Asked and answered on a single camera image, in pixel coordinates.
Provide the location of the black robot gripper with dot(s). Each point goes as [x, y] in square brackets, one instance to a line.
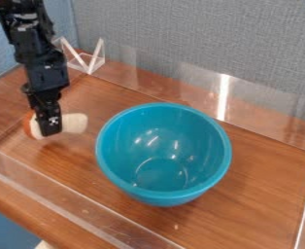
[46, 79]

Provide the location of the plush brown white mushroom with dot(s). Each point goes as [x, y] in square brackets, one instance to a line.
[74, 123]

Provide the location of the blue plastic bowl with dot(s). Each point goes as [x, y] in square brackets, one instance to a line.
[163, 152]

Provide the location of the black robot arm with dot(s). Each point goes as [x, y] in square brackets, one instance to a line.
[29, 31]

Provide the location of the clear acrylic corner bracket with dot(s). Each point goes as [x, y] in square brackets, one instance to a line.
[84, 62]

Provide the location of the clear acrylic enclosure wall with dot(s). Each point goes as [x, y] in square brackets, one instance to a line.
[55, 194]

